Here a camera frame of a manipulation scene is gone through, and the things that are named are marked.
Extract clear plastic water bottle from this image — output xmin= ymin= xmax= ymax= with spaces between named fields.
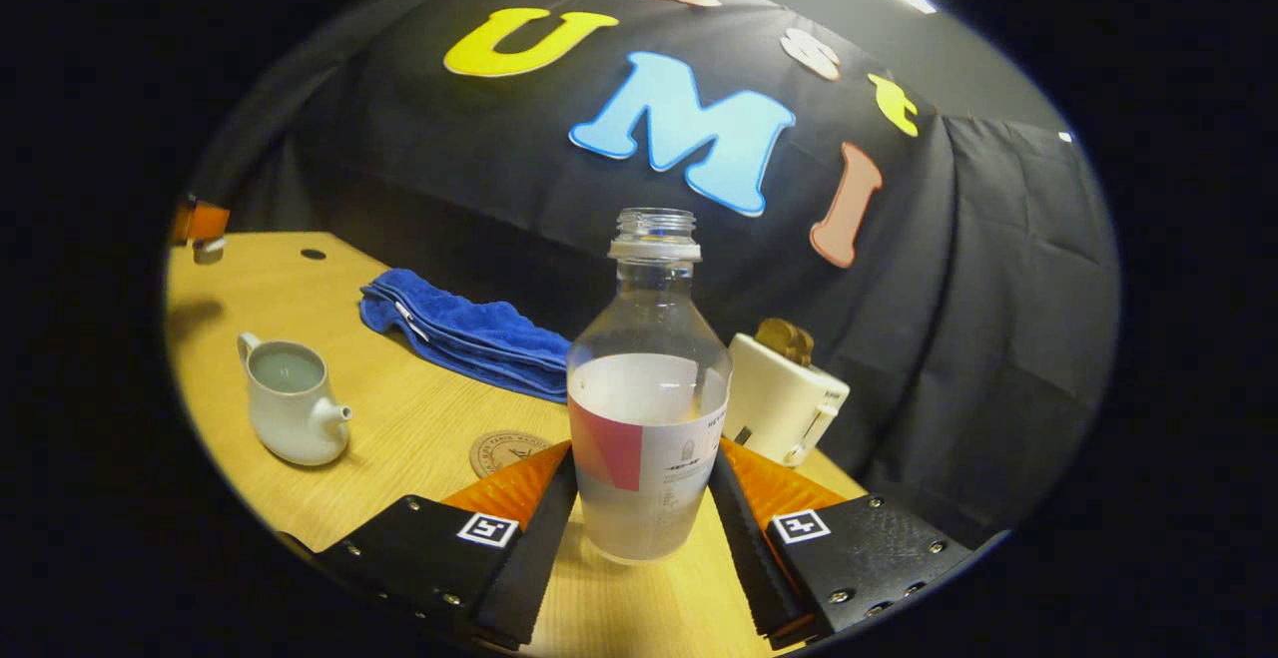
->
xmin=566 ymin=208 xmax=733 ymax=565

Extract white toaster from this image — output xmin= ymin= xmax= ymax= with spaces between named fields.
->
xmin=721 ymin=331 xmax=851 ymax=467

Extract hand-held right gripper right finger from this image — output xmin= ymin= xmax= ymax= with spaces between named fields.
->
xmin=711 ymin=438 xmax=974 ymax=651

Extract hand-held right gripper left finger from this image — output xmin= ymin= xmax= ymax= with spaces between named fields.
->
xmin=315 ymin=441 xmax=578 ymax=651

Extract brown bread slice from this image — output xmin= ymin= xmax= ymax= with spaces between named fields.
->
xmin=754 ymin=319 xmax=815 ymax=367

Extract black backdrop cloth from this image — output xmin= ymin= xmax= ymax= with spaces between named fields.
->
xmin=190 ymin=0 xmax=1121 ymax=549

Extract folded blue towel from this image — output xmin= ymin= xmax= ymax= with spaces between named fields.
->
xmin=359 ymin=269 xmax=572 ymax=404

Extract round brown coaster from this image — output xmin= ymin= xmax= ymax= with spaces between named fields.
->
xmin=469 ymin=430 xmax=553 ymax=479

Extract white ceramic teacup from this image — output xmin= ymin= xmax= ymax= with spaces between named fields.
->
xmin=237 ymin=331 xmax=352 ymax=467

